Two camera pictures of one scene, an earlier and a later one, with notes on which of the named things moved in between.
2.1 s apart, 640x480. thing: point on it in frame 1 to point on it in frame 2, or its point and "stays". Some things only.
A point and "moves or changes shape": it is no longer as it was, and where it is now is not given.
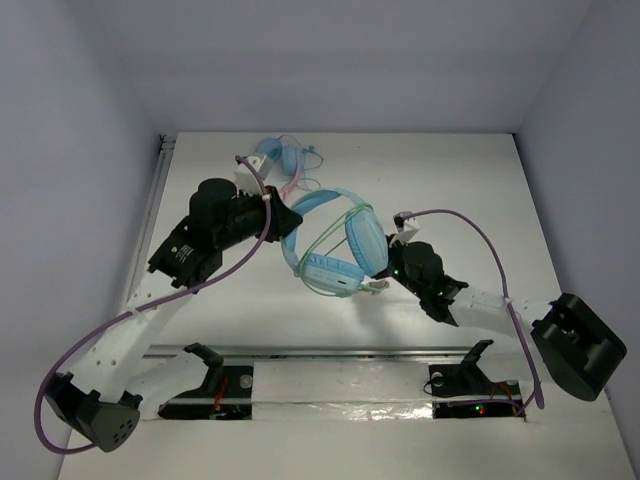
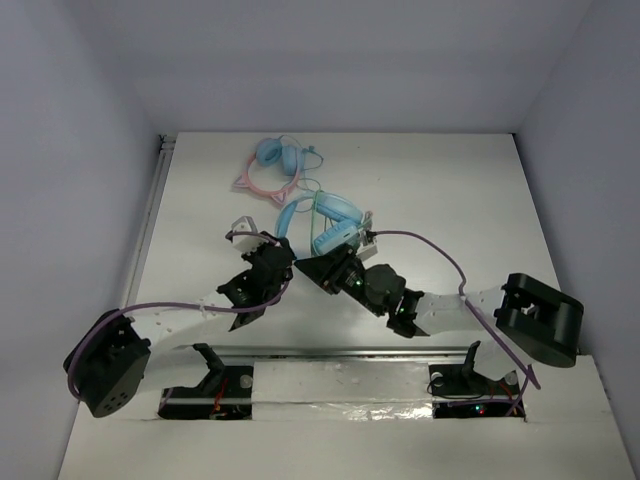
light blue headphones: x=332 y=275 moves or changes shape
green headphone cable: x=319 y=242 to x=316 y=197
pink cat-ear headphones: x=289 y=157 stays
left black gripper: x=272 y=212 to x=273 y=257
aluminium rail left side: x=166 y=146 stays
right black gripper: x=394 y=248 to x=328 y=273
